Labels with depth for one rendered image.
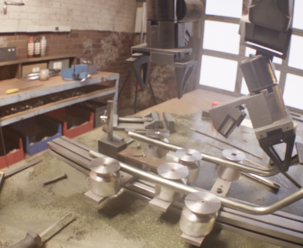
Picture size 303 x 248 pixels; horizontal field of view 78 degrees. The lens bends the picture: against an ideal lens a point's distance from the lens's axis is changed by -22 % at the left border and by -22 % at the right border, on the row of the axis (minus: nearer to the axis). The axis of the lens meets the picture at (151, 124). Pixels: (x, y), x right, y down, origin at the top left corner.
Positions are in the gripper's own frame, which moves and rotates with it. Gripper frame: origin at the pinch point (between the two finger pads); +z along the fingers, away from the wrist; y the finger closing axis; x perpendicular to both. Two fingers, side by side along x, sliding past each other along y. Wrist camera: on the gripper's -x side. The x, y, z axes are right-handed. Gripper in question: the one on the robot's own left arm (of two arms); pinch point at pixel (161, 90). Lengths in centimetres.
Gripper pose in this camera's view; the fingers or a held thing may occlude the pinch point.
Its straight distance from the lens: 47.3
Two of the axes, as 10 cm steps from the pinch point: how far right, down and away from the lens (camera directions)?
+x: -5.0, 4.2, -7.6
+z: 0.1, 8.8, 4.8
